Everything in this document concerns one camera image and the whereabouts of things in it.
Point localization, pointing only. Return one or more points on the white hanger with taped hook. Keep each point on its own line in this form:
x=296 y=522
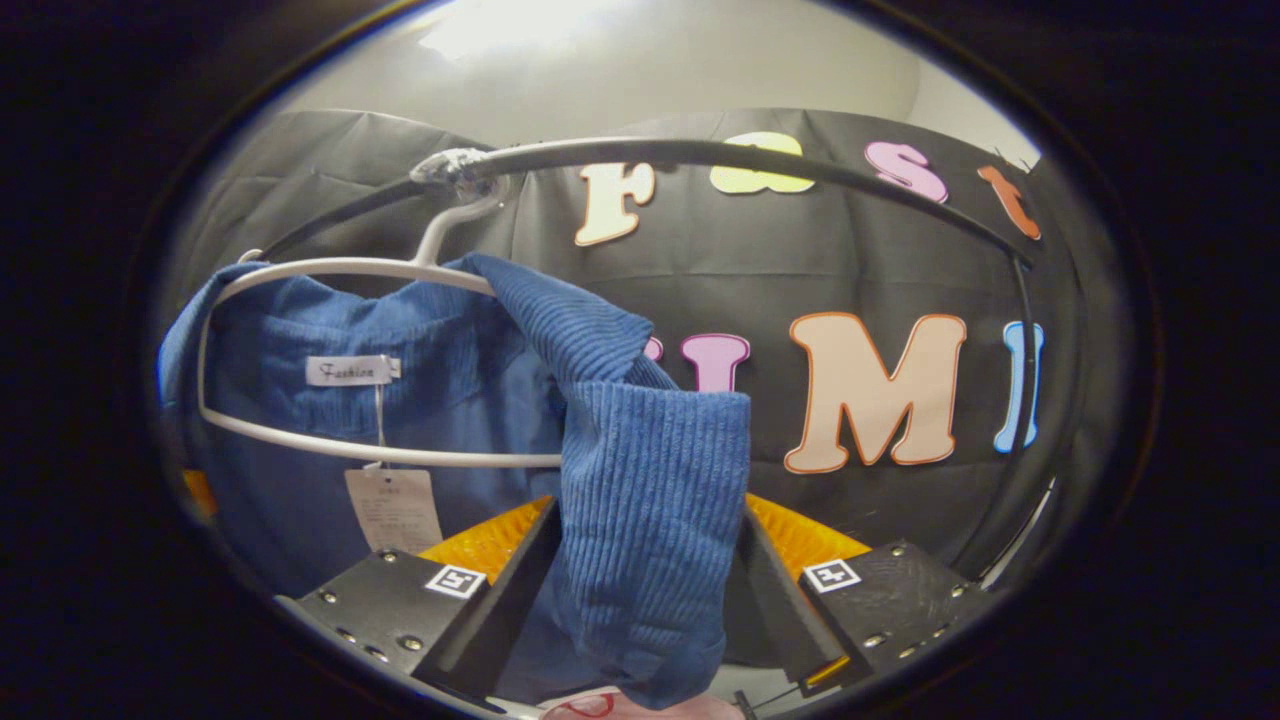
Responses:
x=340 y=267

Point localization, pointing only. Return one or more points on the black backdrop cloth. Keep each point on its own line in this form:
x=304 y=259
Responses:
x=850 y=260

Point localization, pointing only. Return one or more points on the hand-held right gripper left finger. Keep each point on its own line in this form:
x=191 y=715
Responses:
x=510 y=610

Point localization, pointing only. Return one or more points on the black clothes rack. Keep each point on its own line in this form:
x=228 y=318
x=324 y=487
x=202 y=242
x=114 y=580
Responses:
x=700 y=152

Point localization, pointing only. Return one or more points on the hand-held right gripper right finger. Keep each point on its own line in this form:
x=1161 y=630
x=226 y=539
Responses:
x=775 y=600

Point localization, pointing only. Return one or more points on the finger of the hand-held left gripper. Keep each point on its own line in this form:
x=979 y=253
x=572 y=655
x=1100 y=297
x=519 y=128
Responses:
x=198 y=495

